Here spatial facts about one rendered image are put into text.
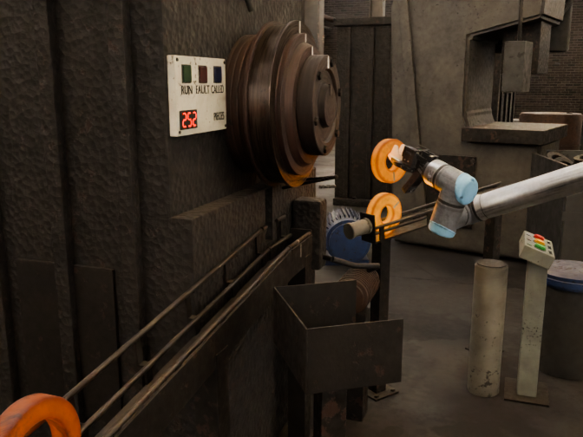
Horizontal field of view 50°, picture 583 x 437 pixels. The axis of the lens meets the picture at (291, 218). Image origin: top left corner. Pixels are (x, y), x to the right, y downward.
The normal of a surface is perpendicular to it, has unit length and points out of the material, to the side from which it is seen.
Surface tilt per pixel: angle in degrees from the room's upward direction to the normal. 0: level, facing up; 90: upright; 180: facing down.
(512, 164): 90
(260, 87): 75
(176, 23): 90
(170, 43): 90
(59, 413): 90
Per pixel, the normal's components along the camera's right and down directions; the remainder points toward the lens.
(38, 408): 0.94, 0.07
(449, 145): -0.55, 0.18
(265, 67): -0.29, -0.29
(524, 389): -0.33, 0.20
